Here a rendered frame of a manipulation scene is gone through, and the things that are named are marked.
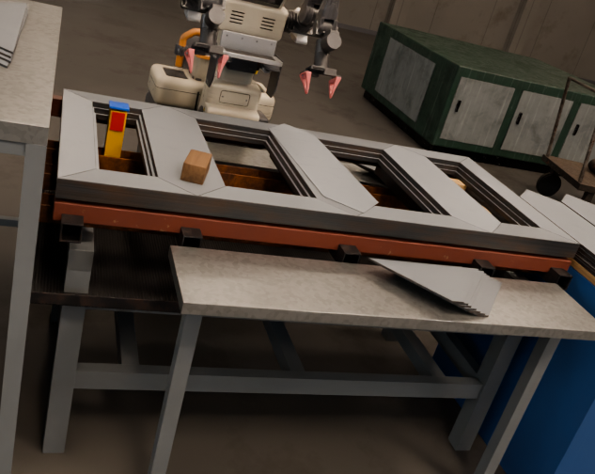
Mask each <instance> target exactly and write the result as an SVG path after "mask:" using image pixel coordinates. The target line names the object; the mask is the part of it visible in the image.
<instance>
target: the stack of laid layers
mask: <svg viewBox="0 0 595 474"><path fill-rule="evenodd" d="M109 110H110V107H109V104H106V103H95V102H93V119H94V137H95V155H96V168H97V169H100V168H99V154H98V138H97V123H96V119H102V120H108V117H109ZM196 121H197V123H198V125H199V128H200V130H201V132H202V133H203V135H204V136H209V137H216V138H222V139H227V140H234V141H240V142H245V143H252V144H258V145H263V146H264V147H265V148H266V150H267V151H268V152H269V153H270V155H271V156H272V158H273V160H274V162H275V163H276V165H277V166H278V168H279V170H280V171H281V173H282V174H283V176H284V177H285V179H286V181H287V182H288V184H289V185H290V187H291V189H292V191H293V192H294V194H295V195H296V196H302V197H310V198H317V199H320V200H322V201H324V202H326V203H329V204H331V205H333V206H335V207H337V208H339V209H341V210H343V211H345V212H348V213H351V214H353V215H346V214H339V213H325V212H318V211H310V210H303V209H295V208H288V207H280V206H273V205H265V204H257V203H250V202H242V201H235V200H227V199H220V198H213V197H199V196H191V195H184V194H176V193H168V192H161V191H153V190H146V189H138V188H131V187H123V186H115V185H109V184H101V183H94V182H79V181H72V180H64V179H58V178H57V171H56V185H55V197H56V198H65V199H74V200H82V201H90V202H98V203H106V204H114V205H122V206H130V207H138V208H147V209H154V210H163V211H170V212H179V213H194V214H203V215H210V216H219V217H226V218H235V219H242V220H251V221H259V222H267V223H276V224H283V225H292V226H299V227H308V228H316V229H331V230H339V231H348V232H355V233H364V234H372V235H380V236H388V237H396V238H404V239H412V240H420V241H429V242H436V243H445V244H453V245H468V246H476V247H485V248H492V249H501V250H508V251H517V252H524V253H533V254H541V255H549V256H558V257H565V258H574V256H575V254H576V252H577V250H578V248H579V246H580V245H579V244H571V243H563V242H556V241H548V240H541V239H533V238H526V237H519V236H511V235H504V234H496V233H489V232H481V231H473V230H466V229H452V228H444V227H436V226H429V225H422V224H415V223H407V222H400V221H392V220H384V219H377V218H369V217H362V216H358V215H359V214H361V212H358V211H356V210H354V209H352V208H350V207H347V206H345V205H343V204H340V203H338V202H335V201H333V200H332V199H329V198H327V197H324V196H323V195H322V194H321V192H320V191H319V190H318V189H317V187H316V186H315V185H314V184H313V183H312V181H311V180H310V179H309V178H308V177H307V175H306V174H305V173H304V171H303V170H302V169H301V168H300V167H299V166H298V165H297V164H296V162H295V161H294V160H293V159H292V158H291V156H290V155H289V154H288V152H287V151H286V150H285V149H284V147H283V146H282V145H281V144H280V143H279V141H278V140H277V139H276V138H275V136H274V135H273V134H272V132H271V131H265V130H260V129H254V128H248V127H243V126H237V125H231V124H225V123H220V122H214V121H208V120H203V119H197V118H196ZM126 124H132V125H135V128H136V132H137V137H138V142H139V147H140V150H141V155H142V160H143V165H144V169H145V174H146V175H147V176H154V177H158V175H157V171H156V167H155V163H154V159H153V155H152V151H151V147H150V143H149V137H148V133H147V129H146V124H145V121H144V117H143V113H142V109H141V110H140V109H134V108H130V111H127V118H126ZM319 140H320V142H321V143H322V144H323V145H324V146H325V147H326V148H327V149H328V150H329V151H331V152H332V154H333V155H334V156H335V157H341V158H347V159H353V160H359V161H365V162H371V163H377V164H378V165H379V166H380V167H381V168H382V169H383V170H384V171H385V172H386V173H387V174H388V175H389V176H390V177H391V178H392V179H393V180H394V181H395V182H396V183H397V184H398V185H399V186H400V188H401V189H402V190H403V191H404V192H405V193H406V194H407V195H408V196H409V197H410V198H411V199H412V200H413V201H414V202H415V203H416V204H417V205H418V206H419V207H420V208H421V209H422V210H423V211H424V212H425V213H436V214H442V215H450V214H449V213H448V212H447V211H446V210H445V209H444V208H443V207H442V206H441V205H440V204H439V203H438V202H437V201H436V200H435V199H434V198H433V197H431V196H430V195H429V194H428V193H427V192H426V191H425V190H424V189H423V188H422V187H421V186H420V185H419V184H418V183H417V182H416V181H415V180H414V179H413V178H412V177H411V176H410V175H409V174H408V173H407V172H406V171H405V170H404V169H403V168H402V167H401V166H399V165H398V164H397V163H396V162H395V161H394V160H393V159H392V158H391V157H390V156H389V155H388V154H387V153H386V152H385V151H384V150H378V149H373V148H367V147H361V146H355V145H350V144H344V143H338V142H333V141H327V140H321V139H319ZM427 158H428V159H429V160H430V161H431V162H432V163H433V164H435V165H436V166H437V167H438V168H439V169H440V170H442V171H443V172H444V173H445V174H448V175H454V176H455V177H456V178H458V179H459V180H460V181H461V182H462V183H464V184H465V185H466V186H467V187H468V188H469V189H471V190H472V191H473V192H474V193H475V194H476V195H478V196H479V197H480V198H481V199H482V200H484V201H485V202H486V203H487V204H488V205H489V206H491V207H492V208H493V209H494V210H495V211H496V212H498V213H499V214H500V215H501V216H503V217H504V218H505V219H506V220H507V221H508V222H510V223H511V224H513V225H521V226H528V227H535V228H539V226H538V225H536V224H535V223H534V222H533V221H531V220H530V219H529V218H528V217H527V216H525V215H524V214H523V213H521V212H520V211H519V210H518V209H516V208H515V207H514V206H513V205H511V204H510V203H509V202H508V201H506V200H505V199H504V198H503V197H501V196H500V195H499V194H498V193H496V192H495V191H494V190H493V189H492V188H491V187H490V186H489V185H487V184H486V183H485V182H483V181H482V180H481V179H480V178H479V177H477V176H476V175H475V174H474V173H472V172H471V171H470V170H469V169H467V168H466V167H465V166H463V165H462V164H461V162H459V163H458V162H452V161H447V160H441V159H435V158H430V157H427ZM450 216H451V215H450Z"/></svg>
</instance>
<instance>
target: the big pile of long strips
mask: <svg viewBox="0 0 595 474"><path fill-rule="evenodd" d="M520 198H522V199H523V200H524V201H525V202H527V203H528V204H529V205H531V206H532V207H533V208H534V209H536V210H537V211H538V212H540V213H541V214H542V215H544V216H545V217H546V218H548V219H549V220H550V221H551V222H553V223H554V224H555V225H557V226H558V227H559V228H560V229H562V230H563V231H565V232H566V233H567V234H569V235H570V236H571V237H572V238H573V239H574V240H575V241H577V242H578V243H579V244H580V246H579V248H578V250H577V252H576V254H575V256H574V258H573V259H574V260H575V261H577V262H578V263H579V264H580V265H582V266H583V267H584V268H585V269H586V270H588V271H589V272H590V273H591V274H592V275H594V276H595V205H594V204H591V203H589V202H586V201H583V200H582V199H579V198H577V197H573V196H570V195H567V194H566V196H565V197H564V198H563V199H562V200H561V202H558V201H556V200H553V199H551V198H548V197H545V196H543V195H540V194H537V193H535V192H532V191H530V190H527V189H526V190H525V192H524V193H523V194H522V195H521V196H520Z"/></svg>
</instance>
